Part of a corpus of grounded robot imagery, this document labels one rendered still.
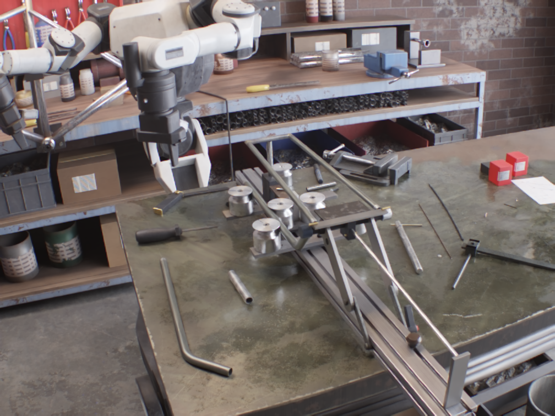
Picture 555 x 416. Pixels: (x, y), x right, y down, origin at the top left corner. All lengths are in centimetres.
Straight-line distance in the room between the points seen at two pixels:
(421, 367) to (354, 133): 253
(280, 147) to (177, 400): 239
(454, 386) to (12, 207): 211
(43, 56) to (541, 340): 179
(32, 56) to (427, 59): 201
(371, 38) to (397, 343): 261
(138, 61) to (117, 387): 133
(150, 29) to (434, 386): 126
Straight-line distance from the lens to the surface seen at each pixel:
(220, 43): 135
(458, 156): 166
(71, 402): 222
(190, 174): 179
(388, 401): 175
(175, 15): 169
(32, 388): 234
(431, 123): 332
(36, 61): 164
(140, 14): 173
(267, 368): 88
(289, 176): 143
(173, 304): 102
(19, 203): 255
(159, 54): 123
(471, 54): 401
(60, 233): 271
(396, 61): 267
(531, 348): 200
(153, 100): 127
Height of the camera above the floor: 147
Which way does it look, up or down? 26 degrees down
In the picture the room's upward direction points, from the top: 2 degrees counter-clockwise
